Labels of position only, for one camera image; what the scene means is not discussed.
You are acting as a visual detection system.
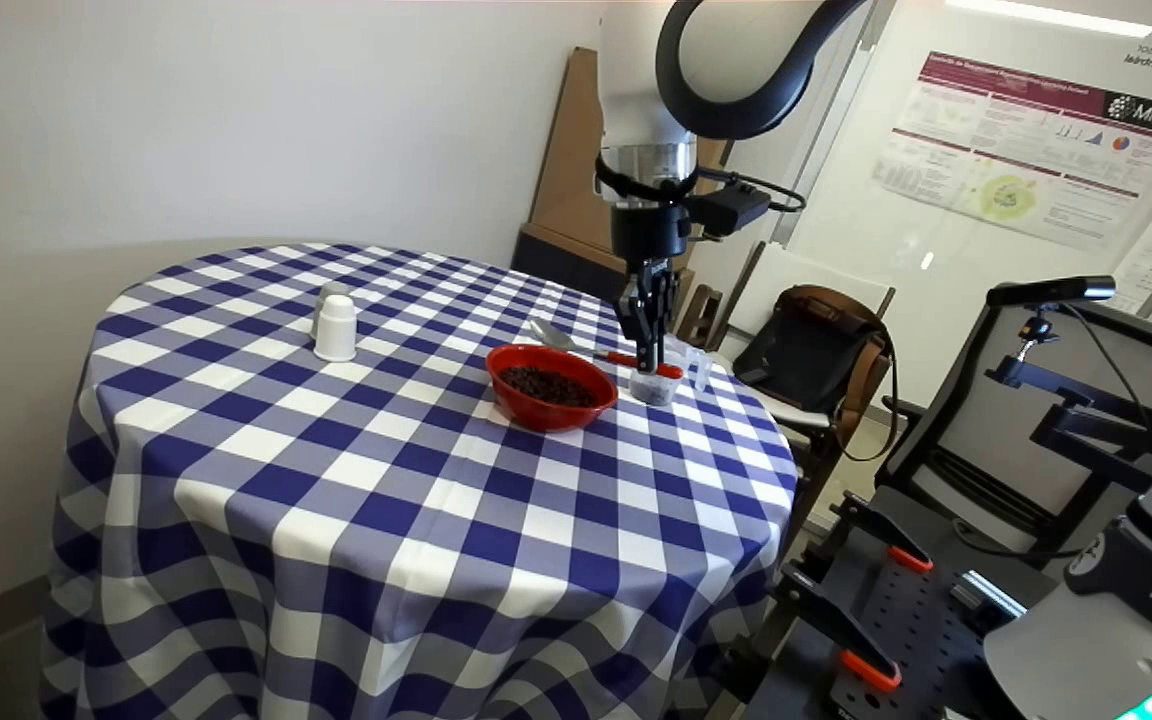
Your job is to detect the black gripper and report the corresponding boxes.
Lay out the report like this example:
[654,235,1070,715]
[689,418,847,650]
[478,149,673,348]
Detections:
[605,198,698,378]

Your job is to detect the grey Franka robot base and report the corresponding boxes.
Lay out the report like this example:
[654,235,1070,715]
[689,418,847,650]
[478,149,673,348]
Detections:
[980,398,1152,720]

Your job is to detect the red bowl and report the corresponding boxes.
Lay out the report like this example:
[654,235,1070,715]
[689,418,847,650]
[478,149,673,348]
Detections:
[482,340,624,438]

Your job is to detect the clear plastic measuring cup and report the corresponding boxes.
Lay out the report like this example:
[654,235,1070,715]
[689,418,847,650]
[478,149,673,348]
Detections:
[620,344,714,407]

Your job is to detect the dark coffee beans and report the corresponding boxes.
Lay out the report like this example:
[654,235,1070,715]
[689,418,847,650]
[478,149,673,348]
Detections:
[501,365,605,411]

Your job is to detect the wooden chair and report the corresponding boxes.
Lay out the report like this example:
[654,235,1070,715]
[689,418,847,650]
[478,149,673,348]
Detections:
[730,282,899,432]

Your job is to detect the small white bottle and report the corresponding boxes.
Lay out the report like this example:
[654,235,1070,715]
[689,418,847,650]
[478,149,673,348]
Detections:
[311,294,365,368]

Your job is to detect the black clamp with orange tip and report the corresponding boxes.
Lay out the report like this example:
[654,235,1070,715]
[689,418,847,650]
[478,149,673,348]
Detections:
[780,566,908,701]
[834,491,941,579]

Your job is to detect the blue white checkered tablecloth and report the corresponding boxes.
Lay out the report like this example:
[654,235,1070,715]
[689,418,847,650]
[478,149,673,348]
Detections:
[40,240,808,720]

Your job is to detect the black mesh office chair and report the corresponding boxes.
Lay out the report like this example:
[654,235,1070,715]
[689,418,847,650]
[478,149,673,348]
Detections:
[873,274,1152,570]

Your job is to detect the research poster with magenta header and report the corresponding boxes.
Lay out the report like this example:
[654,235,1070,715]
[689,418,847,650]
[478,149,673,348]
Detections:
[866,48,1152,259]

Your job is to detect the black perforated breadboard table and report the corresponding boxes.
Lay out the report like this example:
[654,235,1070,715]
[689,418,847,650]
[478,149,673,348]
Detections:
[730,517,1076,720]

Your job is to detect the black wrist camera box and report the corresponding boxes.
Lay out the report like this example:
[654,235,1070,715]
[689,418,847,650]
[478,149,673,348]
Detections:
[680,177,785,249]

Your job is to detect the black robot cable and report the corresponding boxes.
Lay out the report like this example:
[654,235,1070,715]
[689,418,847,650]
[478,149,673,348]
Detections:
[596,157,810,221]

